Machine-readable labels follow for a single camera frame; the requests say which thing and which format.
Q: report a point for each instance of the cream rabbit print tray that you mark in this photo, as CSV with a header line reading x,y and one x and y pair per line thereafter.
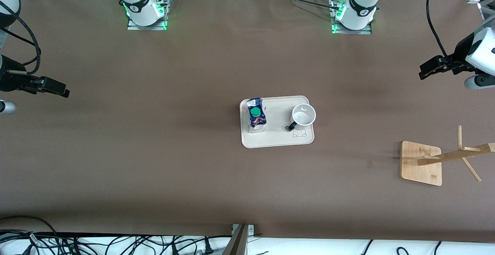
x,y
278,139

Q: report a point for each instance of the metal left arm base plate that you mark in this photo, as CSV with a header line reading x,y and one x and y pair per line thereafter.
x,y
365,31

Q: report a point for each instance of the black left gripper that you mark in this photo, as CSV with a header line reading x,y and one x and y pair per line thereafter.
x,y
458,59

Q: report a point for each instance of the brown table mat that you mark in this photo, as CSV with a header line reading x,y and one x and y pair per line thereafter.
x,y
154,92

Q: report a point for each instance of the aluminium camera post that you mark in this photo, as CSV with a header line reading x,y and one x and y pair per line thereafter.
x,y
238,243

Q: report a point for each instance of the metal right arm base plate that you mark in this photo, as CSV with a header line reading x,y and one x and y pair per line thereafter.
x,y
135,28

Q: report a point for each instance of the blue milk carton green cap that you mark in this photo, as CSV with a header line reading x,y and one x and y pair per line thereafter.
x,y
255,112

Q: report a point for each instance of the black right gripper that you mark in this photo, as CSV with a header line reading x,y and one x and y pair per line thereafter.
x,y
8,80

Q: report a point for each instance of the wooden mug stand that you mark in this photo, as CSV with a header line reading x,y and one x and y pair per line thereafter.
x,y
419,170

